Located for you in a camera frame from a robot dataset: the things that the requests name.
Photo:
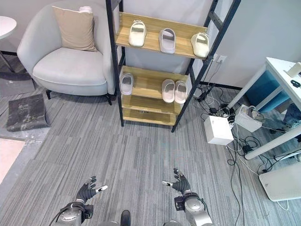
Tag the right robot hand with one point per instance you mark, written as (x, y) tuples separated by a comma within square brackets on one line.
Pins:
[(180, 183)]

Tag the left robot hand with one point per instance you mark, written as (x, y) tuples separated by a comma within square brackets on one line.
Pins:
[(85, 191)]

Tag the robot dark foot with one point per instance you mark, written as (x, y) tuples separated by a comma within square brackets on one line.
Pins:
[(125, 217)]

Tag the white cardboard box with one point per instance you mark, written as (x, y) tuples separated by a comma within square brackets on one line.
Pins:
[(218, 130)]

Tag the black power adapter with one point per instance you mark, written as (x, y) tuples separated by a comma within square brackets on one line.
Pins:
[(247, 148)]

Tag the black power strip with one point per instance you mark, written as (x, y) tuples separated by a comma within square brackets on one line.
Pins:
[(202, 96)]

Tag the beige pink slipper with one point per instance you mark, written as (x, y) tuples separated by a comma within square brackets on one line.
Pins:
[(180, 91), (168, 90)]

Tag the white box with plastic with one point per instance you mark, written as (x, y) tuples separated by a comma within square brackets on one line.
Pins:
[(248, 119)]

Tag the dark grey floor mat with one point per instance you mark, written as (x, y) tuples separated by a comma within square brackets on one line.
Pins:
[(27, 112)]

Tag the white flat device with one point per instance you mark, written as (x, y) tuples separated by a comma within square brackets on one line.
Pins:
[(281, 186)]

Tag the light lilac slipper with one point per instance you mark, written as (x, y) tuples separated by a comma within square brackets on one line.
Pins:
[(127, 83)]

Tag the white desk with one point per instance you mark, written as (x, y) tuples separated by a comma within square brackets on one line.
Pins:
[(272, 103)]

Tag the blue storage cabinet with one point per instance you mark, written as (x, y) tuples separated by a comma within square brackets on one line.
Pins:
[(268, 90)]

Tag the cream yellow slipper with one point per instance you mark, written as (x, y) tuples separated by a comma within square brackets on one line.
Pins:
[(200, 44)]

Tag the light grey armchair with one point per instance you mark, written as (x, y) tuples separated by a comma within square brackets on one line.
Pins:
[(65, 50)]

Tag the grey slipper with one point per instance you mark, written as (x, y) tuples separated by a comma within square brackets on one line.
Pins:
[(167, 40)]

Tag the black small object on desk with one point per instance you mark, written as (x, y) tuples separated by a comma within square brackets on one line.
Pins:
[(295, 83)]

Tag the cream slipper with bow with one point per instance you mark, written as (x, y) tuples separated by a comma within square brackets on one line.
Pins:
[(137, 33)]

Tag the white object on desk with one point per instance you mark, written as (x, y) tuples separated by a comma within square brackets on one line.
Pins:
[(294, 68)]

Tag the beige cushion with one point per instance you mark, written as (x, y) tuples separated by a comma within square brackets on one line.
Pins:
[(76, 29)]

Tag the white round table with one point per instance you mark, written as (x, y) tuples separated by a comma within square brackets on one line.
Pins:
[(5, 26)]

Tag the wooden shoe rack black frame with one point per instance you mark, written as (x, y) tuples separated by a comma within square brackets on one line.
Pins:
[(155, 66)]

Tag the white wall socket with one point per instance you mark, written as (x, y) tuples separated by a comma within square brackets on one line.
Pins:
[(220, 58)]

